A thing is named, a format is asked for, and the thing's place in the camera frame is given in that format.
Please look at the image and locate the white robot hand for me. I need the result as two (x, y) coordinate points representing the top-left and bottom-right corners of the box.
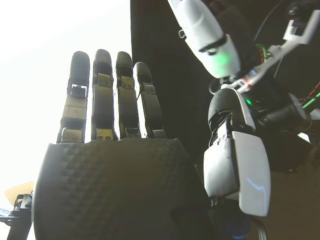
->
(32, 48), (273, 240)

